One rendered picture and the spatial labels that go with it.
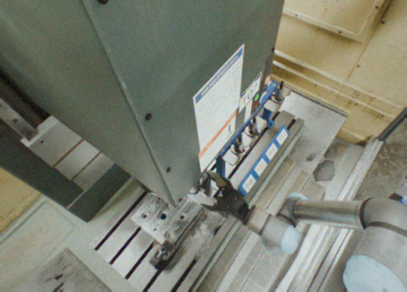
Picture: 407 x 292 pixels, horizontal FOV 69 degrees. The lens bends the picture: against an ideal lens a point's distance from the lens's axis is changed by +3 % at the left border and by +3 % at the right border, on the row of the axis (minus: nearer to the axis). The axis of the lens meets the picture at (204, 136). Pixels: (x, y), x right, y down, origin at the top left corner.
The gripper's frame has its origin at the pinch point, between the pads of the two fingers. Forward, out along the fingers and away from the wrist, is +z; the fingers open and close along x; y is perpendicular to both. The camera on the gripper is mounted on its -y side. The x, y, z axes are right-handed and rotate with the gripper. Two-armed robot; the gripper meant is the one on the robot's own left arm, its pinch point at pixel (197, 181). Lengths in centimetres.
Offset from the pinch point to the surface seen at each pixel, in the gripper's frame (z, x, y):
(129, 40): -2, -11, -68
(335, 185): -51, 62, 73
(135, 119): -1, -14, -56
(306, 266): -51, 10, 59
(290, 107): -8, 90, 60
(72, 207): 61, -28, 57
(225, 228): -11, 3, 51
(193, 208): 5.1, 0.7, 42.5
